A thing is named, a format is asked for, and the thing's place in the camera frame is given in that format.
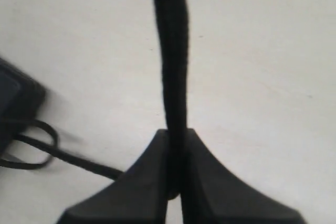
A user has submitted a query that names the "black cord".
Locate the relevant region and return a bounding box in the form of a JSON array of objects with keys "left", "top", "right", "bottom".
[{"left": 0, "top": 0, "right": 191, "bottom": 201}]

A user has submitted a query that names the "black plastic carry case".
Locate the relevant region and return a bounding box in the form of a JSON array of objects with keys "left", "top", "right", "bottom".
[{"left": 0, "top": 57, "right": 47, "bottom": 161}]

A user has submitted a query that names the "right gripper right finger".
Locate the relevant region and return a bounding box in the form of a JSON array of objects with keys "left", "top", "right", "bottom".
[{"left": 181, "top": 129, "right": 301, "bottom": 223}]

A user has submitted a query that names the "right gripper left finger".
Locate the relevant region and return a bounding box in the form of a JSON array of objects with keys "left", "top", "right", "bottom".
[{"left": 61, "top": 130, "right": 169, "bottom": 224}]

